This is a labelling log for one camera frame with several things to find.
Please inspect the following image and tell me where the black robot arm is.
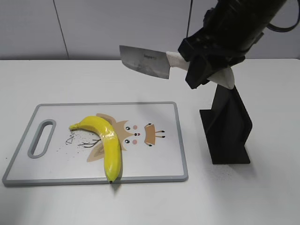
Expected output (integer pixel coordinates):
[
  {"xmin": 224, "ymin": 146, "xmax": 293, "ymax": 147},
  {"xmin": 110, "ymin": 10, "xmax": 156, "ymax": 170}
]
[{"xmin": 178, "ymin": 0, "xmax": 285, "ymax": 89}]

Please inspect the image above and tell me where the black cable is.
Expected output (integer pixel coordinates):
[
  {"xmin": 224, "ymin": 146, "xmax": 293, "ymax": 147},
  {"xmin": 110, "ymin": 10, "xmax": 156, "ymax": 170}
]
[{"xmin": 267, "ymin": 0, "xmax": 300, "ymax": 32}]

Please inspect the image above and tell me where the white-handled cleaver knife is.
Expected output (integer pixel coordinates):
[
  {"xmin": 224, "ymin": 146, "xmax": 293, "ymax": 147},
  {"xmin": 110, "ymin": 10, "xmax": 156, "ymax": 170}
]
[{"xmin": 119, "ymin": 45, "xmax": 235, "ymax": 90}]

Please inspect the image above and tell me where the black knife stand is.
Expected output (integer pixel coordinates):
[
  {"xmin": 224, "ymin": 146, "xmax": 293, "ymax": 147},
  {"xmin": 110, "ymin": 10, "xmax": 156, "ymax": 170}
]
[{"xmin": 199, "ymin": 85, "xmax": 253, "ymax": 165}]

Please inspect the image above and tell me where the white grey cutting board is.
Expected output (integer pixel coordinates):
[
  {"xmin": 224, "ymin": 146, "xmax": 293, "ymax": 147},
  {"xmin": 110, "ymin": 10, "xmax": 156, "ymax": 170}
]
[{"xmin": 2, "ymin": 102, "xmax": 188, "ymax": 187}]

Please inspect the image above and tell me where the yellow plastic banana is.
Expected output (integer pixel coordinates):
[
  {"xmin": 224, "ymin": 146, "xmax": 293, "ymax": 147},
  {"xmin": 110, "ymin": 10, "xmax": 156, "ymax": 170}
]
[{"xmin": 69, "ymin": 116, "xmax": 121, "ymax": 183}]

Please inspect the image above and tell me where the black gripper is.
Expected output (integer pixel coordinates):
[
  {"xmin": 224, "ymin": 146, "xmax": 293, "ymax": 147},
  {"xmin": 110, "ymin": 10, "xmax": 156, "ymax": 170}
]
[{"xmin": 178, "ymin": 26, "xmax": 246, "ymax": 89}]

